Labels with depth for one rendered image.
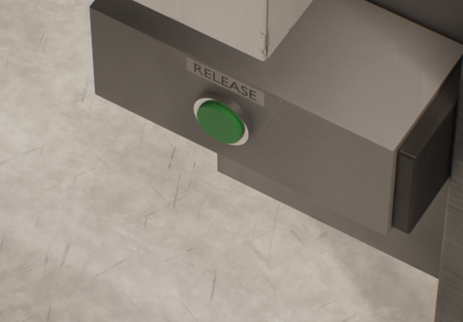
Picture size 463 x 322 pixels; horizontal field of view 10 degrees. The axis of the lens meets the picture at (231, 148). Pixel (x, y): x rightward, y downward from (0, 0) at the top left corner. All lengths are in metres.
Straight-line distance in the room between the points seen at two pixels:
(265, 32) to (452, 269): 0.35
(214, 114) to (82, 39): 1.53
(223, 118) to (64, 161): 1.43
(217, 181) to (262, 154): 1.39
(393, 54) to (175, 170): 1.44
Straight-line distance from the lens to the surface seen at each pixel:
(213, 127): 1.52
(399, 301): 2.83
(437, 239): 1.67
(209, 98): 1.51
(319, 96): 1.48
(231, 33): 1.31
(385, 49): 1.50
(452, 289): 1.62
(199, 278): 2.84
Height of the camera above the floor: 2.35
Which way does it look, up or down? 53 degrees down
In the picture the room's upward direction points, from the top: straight up
